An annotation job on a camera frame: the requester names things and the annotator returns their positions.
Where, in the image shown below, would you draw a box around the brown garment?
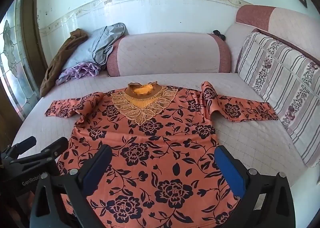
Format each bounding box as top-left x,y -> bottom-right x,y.
40,28 -> 89,97

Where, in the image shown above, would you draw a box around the striped floral cushion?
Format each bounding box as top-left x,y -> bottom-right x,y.
236,28 -> 320,168

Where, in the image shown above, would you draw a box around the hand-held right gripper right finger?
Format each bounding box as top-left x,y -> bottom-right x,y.
214,145 -> 296,228

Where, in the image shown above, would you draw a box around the grey garment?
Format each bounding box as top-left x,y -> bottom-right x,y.
62,22 -> 129,71

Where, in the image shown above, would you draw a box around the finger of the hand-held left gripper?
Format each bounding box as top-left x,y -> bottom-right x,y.
15,137 -> 69,166
1,136 -> 37,159

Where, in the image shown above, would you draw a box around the pink bolster cushion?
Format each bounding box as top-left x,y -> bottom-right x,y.
106,32 -> 232,77

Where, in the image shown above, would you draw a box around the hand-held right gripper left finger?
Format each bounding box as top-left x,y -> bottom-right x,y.
30,144 -> 113,228

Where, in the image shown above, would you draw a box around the patterned glass door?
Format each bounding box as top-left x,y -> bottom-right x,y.
0,0 -> 40,123

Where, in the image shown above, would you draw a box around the black sunglasses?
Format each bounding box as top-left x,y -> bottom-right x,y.
212,30 -> 227,41

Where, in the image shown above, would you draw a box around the pink quilted sofa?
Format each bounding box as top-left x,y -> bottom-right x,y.
10,5 -> 320,228

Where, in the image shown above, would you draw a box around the purple garment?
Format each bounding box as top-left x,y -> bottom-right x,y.
55,62 -> 100,86

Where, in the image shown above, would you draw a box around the orange floral blouse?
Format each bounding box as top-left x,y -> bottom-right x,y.
44,81 -> 278,228

